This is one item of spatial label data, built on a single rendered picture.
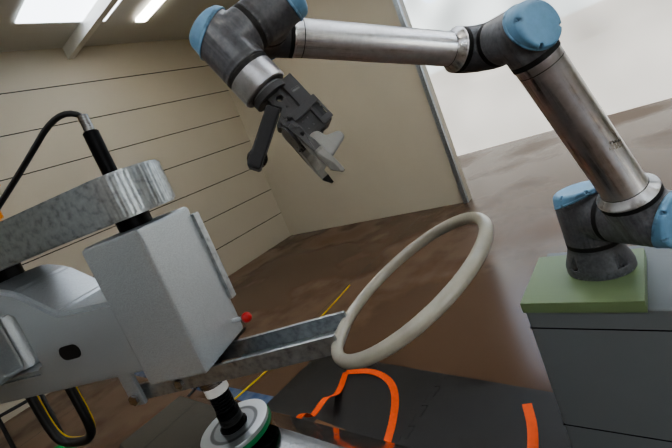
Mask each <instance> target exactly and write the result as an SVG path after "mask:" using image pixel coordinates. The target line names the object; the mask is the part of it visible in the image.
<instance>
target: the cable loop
mask: <svg viewBox="0 0 672 448"><path fill-rule="evenodd" d="M64 390H65V391H66V393H67V395H68V397H69V398H70V400H71V402H72V404H73V406H74V407H75V409H76V411H77V413H78V415H79V417H80V419H81V421H82V423H83V425H84V428H85V430H86V435H83V436H68V435H66V434H64V433H63V432H62V431H61V430H60V429H59V428H58V427H57V425H56V424H55V423H54V421H53V420H52V418H51V416H50V415H49V413H48V412H47V410H46V408H45V406H44V405H43V403H42V401H41V399H40V398H39V396H33V397H29V398H25V399H26V400H27V402H28V404H29V406H30V407H31V409H32V411H33V413H34V414H35V416H36V418H37V419H38V421H39V423H40V424H41V426H42V427H43V429H44V430H45V432H46V433H47V435H48V436H49V437H50V438H51V440H52V441H54V442H55V443H56V444H58V445H60V446H63V447H79V446H83V445H86V444H88V443H90V442H91V441H92V440H93V439H94V437H95V435H96V426H95V421H94V419H93V416H92V414H91V412H90V410H89V408H88V406H87V404H86V402H85V400H84V398H83V397H82V395H81V393H80V391H79V389H78V388H77V387H72V388H68V389H64Z"/></svg>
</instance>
